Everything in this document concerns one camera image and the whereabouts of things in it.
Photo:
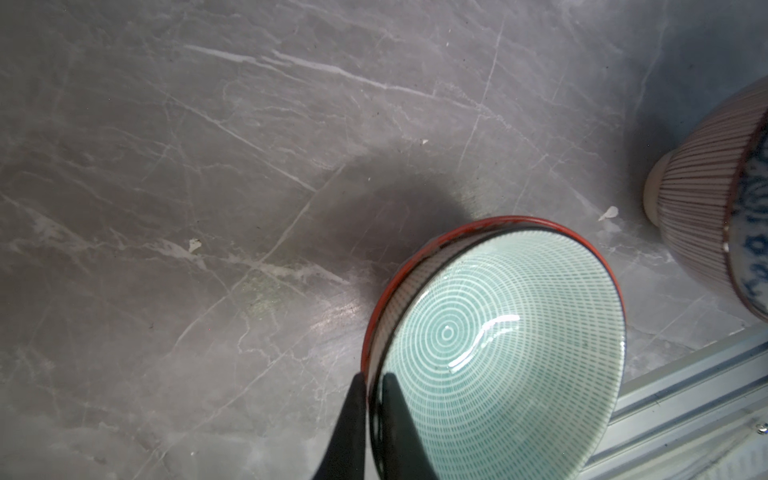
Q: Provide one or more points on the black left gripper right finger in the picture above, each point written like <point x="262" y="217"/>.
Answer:
<point x="402" y="451"/>

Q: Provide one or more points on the blue white floral bowl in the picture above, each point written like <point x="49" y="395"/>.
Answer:
<point x="708" y="198"/>

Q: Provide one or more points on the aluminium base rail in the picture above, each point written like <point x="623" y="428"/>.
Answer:
<point x="701" y="417"/>

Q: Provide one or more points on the mint green bowl red rim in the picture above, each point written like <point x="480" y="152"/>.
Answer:
<point x="507" y="337"/>

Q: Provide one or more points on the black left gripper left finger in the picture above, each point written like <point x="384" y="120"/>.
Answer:
<point x="344" y="458"/>

